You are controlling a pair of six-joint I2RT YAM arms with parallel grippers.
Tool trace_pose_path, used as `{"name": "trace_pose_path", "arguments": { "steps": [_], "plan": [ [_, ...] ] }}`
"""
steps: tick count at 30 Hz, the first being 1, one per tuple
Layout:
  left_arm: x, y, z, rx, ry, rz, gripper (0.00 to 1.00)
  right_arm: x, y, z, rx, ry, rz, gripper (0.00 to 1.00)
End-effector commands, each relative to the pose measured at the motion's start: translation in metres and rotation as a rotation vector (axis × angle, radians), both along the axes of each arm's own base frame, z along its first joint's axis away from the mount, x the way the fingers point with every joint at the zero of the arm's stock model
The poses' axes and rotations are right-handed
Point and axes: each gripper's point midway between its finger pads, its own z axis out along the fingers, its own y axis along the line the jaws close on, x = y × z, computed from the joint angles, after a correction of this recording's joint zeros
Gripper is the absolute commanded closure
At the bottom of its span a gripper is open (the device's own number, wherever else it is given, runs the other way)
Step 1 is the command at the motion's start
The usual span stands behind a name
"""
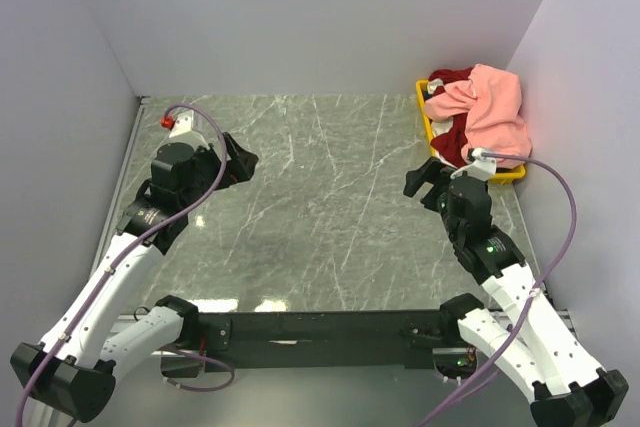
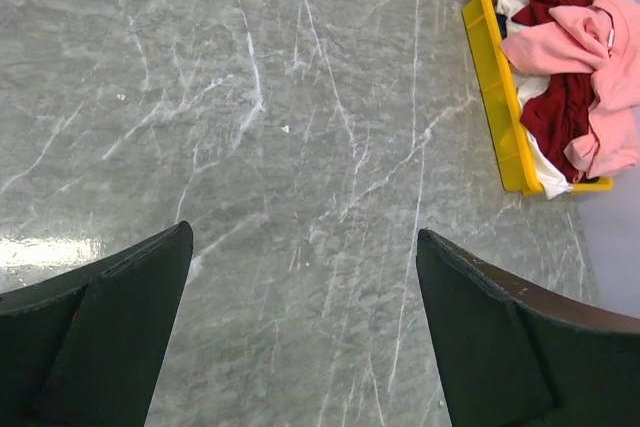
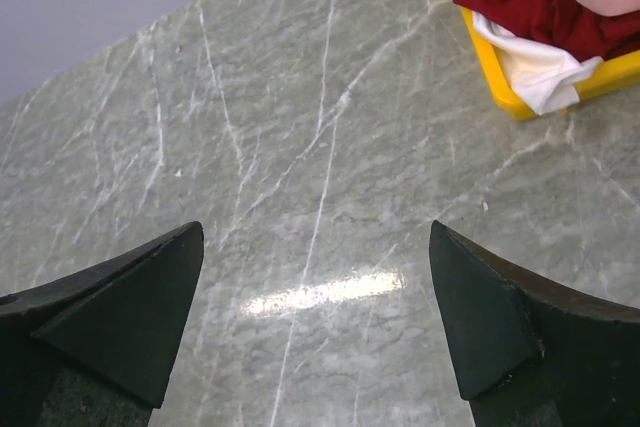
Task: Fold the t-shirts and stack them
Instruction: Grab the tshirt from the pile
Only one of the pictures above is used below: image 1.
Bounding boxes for pink t shirt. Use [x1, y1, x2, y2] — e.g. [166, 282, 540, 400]
[424, 64, 532, 166]

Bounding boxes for dark red t shirt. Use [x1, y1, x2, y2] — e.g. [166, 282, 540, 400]
[429, 67, 472, 168]

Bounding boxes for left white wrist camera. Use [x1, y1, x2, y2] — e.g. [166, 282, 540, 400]
[160, 111, 207, 149]

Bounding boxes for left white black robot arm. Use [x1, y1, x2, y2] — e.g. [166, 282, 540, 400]
[10, 133, 259, 423]

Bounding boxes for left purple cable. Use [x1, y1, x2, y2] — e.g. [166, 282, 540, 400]
[12, 104, 236, 427]

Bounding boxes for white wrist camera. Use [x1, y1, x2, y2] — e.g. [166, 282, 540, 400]
[450, 148, 497, 182]
[160, 111, 207, 149]

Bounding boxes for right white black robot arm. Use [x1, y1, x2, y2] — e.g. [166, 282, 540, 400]
[404, 149, 629, 426]

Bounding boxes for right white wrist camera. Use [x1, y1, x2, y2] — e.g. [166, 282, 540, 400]
[450, 148, 497, 182]

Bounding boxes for aluminium frame rail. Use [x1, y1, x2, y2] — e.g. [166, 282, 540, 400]
[87, 95, 151, 298]

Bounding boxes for yellow plastic bin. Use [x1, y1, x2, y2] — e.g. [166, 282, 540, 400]
[415, 79, 526, 185]

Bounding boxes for black base crossbar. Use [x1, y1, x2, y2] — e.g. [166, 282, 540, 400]
[176, 310, 470, 369]

